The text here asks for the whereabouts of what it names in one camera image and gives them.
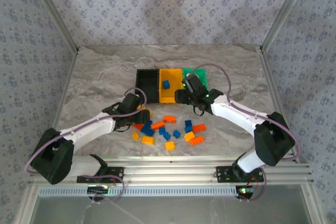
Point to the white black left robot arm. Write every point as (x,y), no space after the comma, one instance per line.
(86,130)

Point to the aluminium side rail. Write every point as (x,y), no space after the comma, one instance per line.
(274,87)
(63,98)

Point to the yellow plastic container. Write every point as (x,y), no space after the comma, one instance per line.
(165,95)

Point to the orange lego brick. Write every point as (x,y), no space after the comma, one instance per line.
(169,119)
(199,128)
(157,125)
(197,140)
(138,126)

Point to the aluminium extrusion beam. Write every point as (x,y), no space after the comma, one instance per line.
(170,171)

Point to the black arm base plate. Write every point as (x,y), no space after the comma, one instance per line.
(115,174)
(223,174)

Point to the small circuit board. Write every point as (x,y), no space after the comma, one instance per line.
(98,190)
(245,191)

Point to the green plastic container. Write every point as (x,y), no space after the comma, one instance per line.
(202,75)

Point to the black plastic container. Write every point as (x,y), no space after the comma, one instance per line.
(147,82)

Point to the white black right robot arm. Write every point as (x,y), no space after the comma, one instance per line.
(236,111)

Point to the aluminium corner post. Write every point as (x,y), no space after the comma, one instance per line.
(284,11)
(53,11)

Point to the long blue lego brick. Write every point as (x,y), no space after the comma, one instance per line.
(147,131)

